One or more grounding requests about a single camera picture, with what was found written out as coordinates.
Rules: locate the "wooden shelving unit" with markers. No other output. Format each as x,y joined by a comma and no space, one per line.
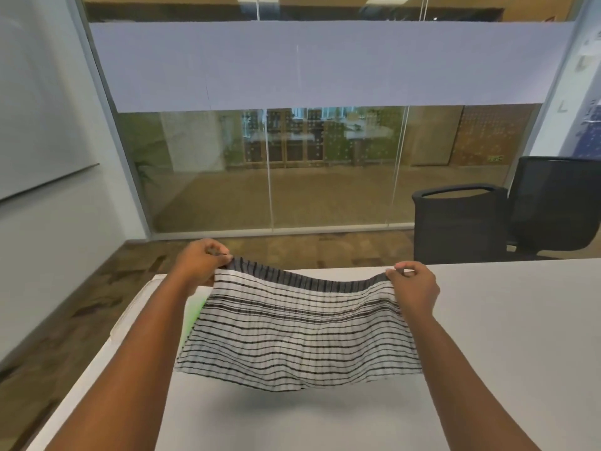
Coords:
305,140

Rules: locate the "person's left hand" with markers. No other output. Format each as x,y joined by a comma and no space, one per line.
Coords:
202,265

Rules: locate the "black white striped cloth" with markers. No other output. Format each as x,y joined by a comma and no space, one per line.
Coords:
300,333

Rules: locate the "person's left forearm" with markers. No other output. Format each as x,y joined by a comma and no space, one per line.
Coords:
136,366

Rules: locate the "person's right hand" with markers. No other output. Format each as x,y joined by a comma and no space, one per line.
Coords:
418,291

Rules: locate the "green plastic lid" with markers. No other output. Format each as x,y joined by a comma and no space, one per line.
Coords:
193,319

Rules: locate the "person's right forearm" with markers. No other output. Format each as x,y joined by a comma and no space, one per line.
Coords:
462,385

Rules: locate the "black office chair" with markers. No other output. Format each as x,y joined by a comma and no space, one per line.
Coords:
554,206

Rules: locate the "whiteboard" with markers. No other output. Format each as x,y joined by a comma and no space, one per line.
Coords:
37,98

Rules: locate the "clear plastic container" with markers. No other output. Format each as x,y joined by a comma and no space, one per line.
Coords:
129,314

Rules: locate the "green potted plant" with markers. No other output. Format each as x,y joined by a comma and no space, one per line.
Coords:
146,171

